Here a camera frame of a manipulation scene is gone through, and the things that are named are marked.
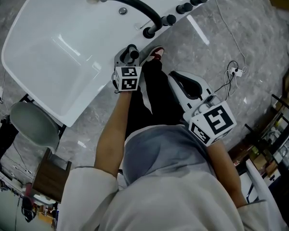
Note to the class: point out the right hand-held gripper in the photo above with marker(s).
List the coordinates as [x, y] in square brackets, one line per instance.
[212, 121]

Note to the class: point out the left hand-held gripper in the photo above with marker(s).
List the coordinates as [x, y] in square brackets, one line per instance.
[128, 79]

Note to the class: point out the white bathtub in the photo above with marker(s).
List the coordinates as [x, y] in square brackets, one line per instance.
[62, 44]

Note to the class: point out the person's right forearm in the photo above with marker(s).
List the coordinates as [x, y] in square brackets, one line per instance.
[227, 172]

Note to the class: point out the person's left forearm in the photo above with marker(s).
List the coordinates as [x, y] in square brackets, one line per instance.
[113, 133]

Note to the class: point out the person's red white shoe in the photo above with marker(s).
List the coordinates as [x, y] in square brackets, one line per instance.
[154, 53]

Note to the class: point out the person's black trouser leg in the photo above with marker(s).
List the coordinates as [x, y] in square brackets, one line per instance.
[156, 93]

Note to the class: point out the chrome round overflow cap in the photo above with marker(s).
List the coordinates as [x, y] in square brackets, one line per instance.
[122, 10]

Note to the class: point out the white power strip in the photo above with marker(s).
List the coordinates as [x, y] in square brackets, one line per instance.
[239, 71]

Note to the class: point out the black curved faucet spout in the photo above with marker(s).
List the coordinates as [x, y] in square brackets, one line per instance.
[139, 5]

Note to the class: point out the person's grey shirt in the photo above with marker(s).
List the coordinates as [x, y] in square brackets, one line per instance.
[163, 153]

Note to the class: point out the grey round stool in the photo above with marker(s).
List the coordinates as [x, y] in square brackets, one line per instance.
[33, 124]

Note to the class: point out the person's cream jacket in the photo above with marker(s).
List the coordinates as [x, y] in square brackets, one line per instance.
[173, 206]

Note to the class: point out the white curved chair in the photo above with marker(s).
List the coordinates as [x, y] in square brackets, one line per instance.
[260, 189]

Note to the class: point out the brown wooden cabinet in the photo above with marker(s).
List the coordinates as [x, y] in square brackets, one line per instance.
[51, 177]

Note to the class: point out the black tripod stand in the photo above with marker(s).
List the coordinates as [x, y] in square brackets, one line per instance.
[4, 138]

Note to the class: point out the black metal frame shelf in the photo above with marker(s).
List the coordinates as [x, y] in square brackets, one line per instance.
[283, 129]

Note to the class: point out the small white wall adapter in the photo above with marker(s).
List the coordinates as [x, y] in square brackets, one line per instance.
[0, 92]

